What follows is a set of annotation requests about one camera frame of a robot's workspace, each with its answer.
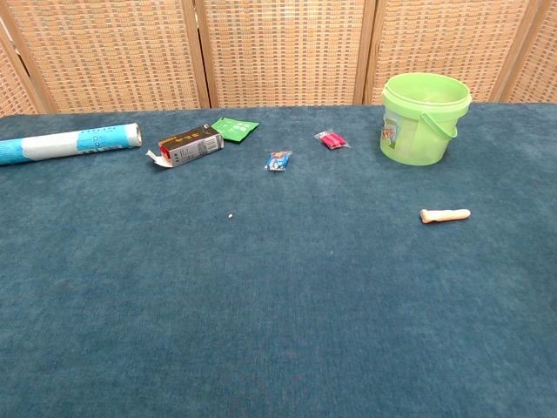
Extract blue wrapped candy packet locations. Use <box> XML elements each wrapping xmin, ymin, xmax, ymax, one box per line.
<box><xmin>265</xmin><ymin>150</ymin><xmax>293</xmax><ymax>172</ymax></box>

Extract small orange snack stick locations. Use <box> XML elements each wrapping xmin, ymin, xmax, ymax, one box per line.
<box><xmin>419</xmin><ymin>208</ymin><xmax>472</xmax><ymax>226</ymax></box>

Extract red wrapped candy packet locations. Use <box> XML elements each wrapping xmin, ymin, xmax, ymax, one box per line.
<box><xmin>313</xmin><ymin>128</ymin><xmax>351</xmax><ymax>152</ymax></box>

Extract green foil packet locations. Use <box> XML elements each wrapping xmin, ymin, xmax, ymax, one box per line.
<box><xmin>210</xmin><ymin>117</ymin><xmax>260</xmax><ymax>144</ymax></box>

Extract woven bamboo screen panel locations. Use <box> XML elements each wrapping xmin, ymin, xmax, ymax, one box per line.
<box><xmin>182</xmin><ymin>0</ymin><xmax>378</xmax><ymax>110</ymax></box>
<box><xmin>0</xmin><ymin>17</ymin><xmax>57</xmax><ymax>117</ymax></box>
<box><xmin>491</xmin><ymin>0</ymin><xmax>557</xmax><ymax>105</ymax></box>
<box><xmin>0</xmin><ymin>0</ymin><xmax>214</xmax><ymax>115</ymax></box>
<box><xmin>354</xmin><ymin>0</ymin><xmax>545</xmax><ymax>105</ymax></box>

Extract blue and white paper roll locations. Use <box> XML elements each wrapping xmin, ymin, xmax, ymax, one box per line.
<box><xmin>0</xmin><ymin>122</ymin><xmax>144</xmax><ymax>166</ymax></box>

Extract blue felt table cover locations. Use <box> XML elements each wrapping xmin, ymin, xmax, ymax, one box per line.
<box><xmin>0</xmin><ymin>102</ymin><xmax>557</xmax><ymax>418</ymax></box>

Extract light green plastic bucket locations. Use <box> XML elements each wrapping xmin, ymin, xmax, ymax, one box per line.
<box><xmin>379</xmin><ymin>72</ymin><xmax>473</xmax><ymax>166</ymax></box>

